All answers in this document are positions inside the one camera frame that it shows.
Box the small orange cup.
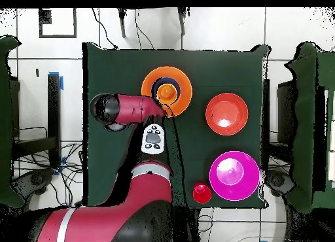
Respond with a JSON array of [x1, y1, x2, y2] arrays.
[[156, 84, 179, 102]]

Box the dark blue bowl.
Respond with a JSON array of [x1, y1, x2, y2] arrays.
[[151, 76, 182, 103]]

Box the shallow red-orange bowl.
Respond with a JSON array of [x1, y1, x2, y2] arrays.
[[205, 92, 249, 136]]

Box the red cup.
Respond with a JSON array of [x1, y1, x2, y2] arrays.
[[192, 181, 213, 204]]

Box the dark green tablecloth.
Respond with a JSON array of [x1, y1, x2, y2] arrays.
[[82, 41, 270, 210]]

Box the large pink bowl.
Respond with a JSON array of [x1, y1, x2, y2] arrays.
[[208, 150, 262, 201]]

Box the black tripod leg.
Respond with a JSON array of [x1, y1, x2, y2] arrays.
[[116, 8, 127, 39], [177, 7, 187, 37]]

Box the blue tape piece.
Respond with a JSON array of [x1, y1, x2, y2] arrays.
[[48, 71, 64, 92]]

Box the green cloth side table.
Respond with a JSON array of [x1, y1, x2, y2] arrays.
[[0, 35, 25, 209], [284, 41, 335, 215]]

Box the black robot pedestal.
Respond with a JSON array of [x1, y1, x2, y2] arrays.
[[172, 207, 202, 242]]

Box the black floor cable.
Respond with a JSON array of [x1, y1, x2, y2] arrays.
[[91, 8, 119, 50], [134, 9, 155, 50]]

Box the tangle of floor cables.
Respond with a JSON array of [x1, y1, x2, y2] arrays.
[[12, 141, 84, 207]]

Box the black table frame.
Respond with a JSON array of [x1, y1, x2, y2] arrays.
[[10, 73, 62, 169], [262, 78, 295, 172]]

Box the black square floor frame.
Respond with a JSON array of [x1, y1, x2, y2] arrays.
[[38, 8, 77, 39]]

